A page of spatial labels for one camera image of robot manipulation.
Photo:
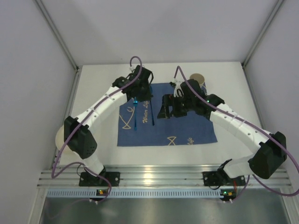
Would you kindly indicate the left aluminium corner post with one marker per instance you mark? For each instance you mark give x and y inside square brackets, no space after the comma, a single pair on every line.
[46,15]

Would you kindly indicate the slotted grey cable duct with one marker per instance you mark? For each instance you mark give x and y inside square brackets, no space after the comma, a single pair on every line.
[141,193]

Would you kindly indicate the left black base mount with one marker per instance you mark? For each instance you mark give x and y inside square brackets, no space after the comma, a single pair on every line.
[88,180]

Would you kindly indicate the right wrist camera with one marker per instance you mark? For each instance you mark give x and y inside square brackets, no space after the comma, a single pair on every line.
[178,92]

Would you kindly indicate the right aluminium corner post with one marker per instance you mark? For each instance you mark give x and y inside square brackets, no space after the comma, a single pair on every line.
[263,31]

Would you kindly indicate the cream round plate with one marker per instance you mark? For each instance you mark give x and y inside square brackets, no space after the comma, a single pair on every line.
[59,141]

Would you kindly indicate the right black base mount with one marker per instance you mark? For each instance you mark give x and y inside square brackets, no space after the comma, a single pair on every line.
[211,179]

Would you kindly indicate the blue metallic spoon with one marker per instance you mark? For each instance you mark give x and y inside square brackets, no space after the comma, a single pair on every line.
[151,107]

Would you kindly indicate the aluminium corner post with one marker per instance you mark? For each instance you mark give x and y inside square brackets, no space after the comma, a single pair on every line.
[263,31]
[46,15]

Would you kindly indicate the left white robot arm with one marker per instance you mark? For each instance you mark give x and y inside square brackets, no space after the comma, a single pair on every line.
[79,131]

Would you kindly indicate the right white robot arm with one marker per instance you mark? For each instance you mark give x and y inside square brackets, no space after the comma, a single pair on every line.
[266,156]

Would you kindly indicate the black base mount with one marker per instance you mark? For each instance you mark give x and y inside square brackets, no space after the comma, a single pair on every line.
[88,180]
[211,179]

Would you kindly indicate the aluminium rail frame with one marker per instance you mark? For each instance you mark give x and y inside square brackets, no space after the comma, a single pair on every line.
[161,167]

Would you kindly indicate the beige cup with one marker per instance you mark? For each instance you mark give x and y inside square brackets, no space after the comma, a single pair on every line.
[200,79]

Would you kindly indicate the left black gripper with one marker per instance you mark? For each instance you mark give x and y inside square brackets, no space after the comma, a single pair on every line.
[143,94]

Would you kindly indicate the blue metallic fork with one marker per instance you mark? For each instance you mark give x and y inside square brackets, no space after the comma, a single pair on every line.
[135,104]

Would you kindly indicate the blue fish placemat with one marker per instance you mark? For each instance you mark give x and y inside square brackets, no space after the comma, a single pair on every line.
[188,130]

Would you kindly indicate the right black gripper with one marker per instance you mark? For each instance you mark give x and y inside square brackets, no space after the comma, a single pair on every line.
[174,107]

